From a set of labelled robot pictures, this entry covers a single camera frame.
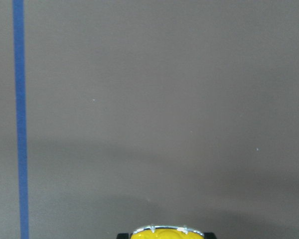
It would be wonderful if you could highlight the yellow beetle toy car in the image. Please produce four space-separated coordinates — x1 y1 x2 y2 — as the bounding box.
116 225 217 239

